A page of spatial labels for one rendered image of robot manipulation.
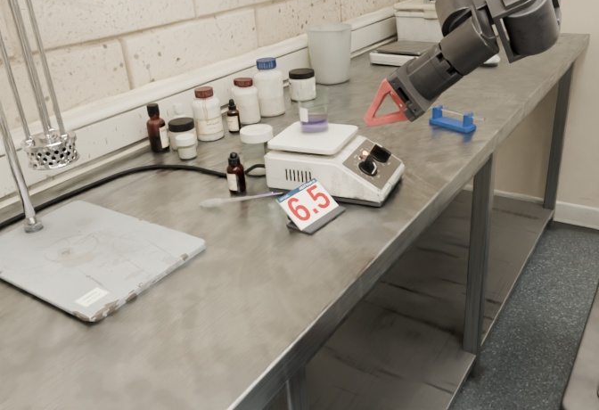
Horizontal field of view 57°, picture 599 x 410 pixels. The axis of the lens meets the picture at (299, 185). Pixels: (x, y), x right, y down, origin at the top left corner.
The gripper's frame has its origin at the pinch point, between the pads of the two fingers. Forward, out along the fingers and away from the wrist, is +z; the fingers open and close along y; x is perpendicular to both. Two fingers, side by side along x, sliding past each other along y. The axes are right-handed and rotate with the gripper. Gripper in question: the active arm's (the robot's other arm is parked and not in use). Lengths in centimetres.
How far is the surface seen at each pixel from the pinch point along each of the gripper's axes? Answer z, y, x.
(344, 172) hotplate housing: 8.3, 1.2, 4.0
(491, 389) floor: 43, -47, 79
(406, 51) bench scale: 21, -92, -7
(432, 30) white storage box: 19, -118, -7
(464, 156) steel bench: 1.2, -23.9, 16.6
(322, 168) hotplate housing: 11.1, 1.2, 1.6
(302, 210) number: 13.7, 8.3, 4.5
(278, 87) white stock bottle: 32, -38, -18
